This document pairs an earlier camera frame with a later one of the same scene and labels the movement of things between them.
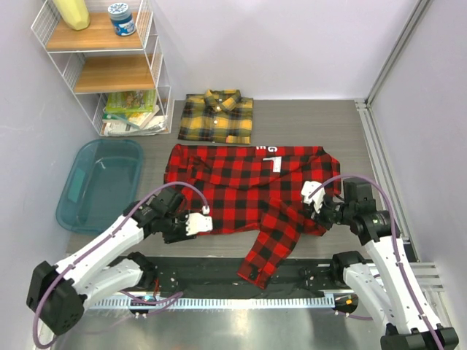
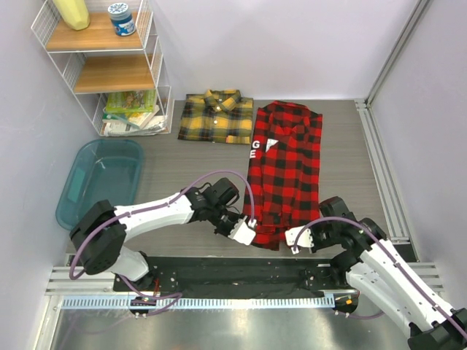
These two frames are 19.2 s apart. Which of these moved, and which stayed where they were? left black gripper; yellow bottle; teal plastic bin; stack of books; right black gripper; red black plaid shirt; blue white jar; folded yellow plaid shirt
Moved: left black gripper; red black plaid shirt; right black gripper
Stayed: blue white jar; teal plastic bin; folded yellow plaid shirt; stack of books; yellow bottle
